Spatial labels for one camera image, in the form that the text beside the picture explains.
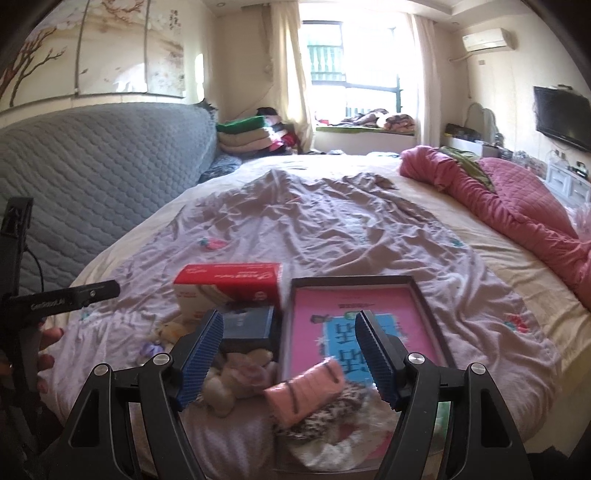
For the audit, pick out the black flat television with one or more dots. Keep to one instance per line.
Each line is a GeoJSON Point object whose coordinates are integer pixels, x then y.
{"type": "Point", "coordinates": [563, 117]}

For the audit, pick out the stack of folded clothes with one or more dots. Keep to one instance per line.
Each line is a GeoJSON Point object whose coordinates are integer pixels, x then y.
{"type": "Point", "coordinates": [249, 134]}

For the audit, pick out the red and white box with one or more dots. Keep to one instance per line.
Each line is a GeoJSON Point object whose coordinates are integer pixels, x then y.
{"type": "Point", "coordinates": [231, 277]}

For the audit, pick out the beige plush toy pink flower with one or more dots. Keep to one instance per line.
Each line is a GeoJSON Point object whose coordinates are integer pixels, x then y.
{"type": "Point", "coordinates": [231, 383]}

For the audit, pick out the small dark blue box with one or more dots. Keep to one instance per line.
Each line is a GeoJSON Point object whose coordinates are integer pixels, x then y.
{"type": "Point", "coordinates": [247, 327]}

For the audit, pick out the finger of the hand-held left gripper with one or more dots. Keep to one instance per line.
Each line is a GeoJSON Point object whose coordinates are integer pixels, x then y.
{"type": "Point", "coordinates": [16, 230]}

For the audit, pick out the leopard print scrunchie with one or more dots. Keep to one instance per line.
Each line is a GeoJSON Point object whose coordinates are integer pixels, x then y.
{"type": "Point", "coordinates": [337, 413]}

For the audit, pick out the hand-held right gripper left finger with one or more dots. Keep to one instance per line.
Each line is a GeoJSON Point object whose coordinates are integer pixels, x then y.
{"type": "Point", "coordinates": [203, 360]}

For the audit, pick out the cream plush toy purple dress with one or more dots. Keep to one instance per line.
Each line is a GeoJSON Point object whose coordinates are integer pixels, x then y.
{"type": "Point", "coordinates": [173, 332]}

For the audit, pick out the white cabinet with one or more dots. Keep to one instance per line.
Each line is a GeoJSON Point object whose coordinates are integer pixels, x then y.
{"type": "Point", "coordinates": [568, 184]}

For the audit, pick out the window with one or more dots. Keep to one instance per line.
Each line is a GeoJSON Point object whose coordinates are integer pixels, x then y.
{"type": "Point", "coordinates": [360, 69]}

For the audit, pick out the dark patterned pillow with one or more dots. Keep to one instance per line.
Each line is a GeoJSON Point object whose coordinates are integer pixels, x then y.
{"type": "Point", "coordinates": [221, 166]}

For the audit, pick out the pink framed picture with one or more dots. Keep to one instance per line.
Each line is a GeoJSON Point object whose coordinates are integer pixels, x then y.
{"type": "Point", "coordinates": [318, 323]}

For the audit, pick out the pink quilt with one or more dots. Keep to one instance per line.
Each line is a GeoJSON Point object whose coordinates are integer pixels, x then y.
{"type": "Point", "coordinates": [521, 207]}

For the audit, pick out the cream curtain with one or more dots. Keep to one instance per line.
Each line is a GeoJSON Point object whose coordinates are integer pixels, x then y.
{"type": "Point", "coordinates": [434, 78]}
{"type": "Point", "coordinates": [288, 74]}

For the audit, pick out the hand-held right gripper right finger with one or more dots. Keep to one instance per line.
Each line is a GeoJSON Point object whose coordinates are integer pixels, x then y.
{"type": "Point", "coordinates": [376, 360]}

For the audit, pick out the grey quilted headboard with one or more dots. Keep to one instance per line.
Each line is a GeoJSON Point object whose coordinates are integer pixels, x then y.
{"type": "Point", "coordinates": [92, 170]}

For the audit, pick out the person's left hand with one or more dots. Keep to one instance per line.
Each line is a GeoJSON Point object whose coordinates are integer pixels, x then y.
{"type": "Point", "coordinates": [44, 339]}

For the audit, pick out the clothes pile on windowsill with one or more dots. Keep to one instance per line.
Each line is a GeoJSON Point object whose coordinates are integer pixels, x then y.
{"type": "Point", "coordinates": [378, 120]}

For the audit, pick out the pink pouch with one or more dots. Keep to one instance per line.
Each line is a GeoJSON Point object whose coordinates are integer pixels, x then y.
{"type": "Point", "coordinates": [304, 387]}

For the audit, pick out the cream bed cover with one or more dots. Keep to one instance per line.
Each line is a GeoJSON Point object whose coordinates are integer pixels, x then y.
{"type": "Point", "coordinates": [508, 272]}

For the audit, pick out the white air conditioner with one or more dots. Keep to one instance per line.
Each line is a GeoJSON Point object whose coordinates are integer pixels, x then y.
{"type": "Point", "coordinates": [487, 39]}

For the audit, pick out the green cloth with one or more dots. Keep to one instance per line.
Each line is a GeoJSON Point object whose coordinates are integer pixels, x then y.
{"type": "Point", "coordinates": [466, 164]}

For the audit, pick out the floral wall mural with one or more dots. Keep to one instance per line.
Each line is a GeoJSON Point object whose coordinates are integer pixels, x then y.
{"type": "Point", "coordinates": [106, 50]}

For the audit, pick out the white scrunchie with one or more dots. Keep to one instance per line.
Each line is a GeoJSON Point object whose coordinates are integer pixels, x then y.
{"type": "Point", "coordinates": [332, 450]}

